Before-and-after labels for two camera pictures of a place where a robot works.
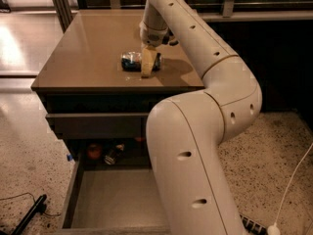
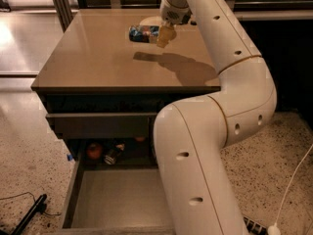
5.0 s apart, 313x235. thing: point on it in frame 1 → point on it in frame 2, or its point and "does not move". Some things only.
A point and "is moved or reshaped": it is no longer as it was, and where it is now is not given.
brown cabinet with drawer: [101, 78] does not move
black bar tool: [39, 208] does not move
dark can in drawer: [110, 158] does not move
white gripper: [153, 37] → [172, 13]
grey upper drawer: [99, 125] does not move
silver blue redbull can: [132, 61] is moved or reshaped
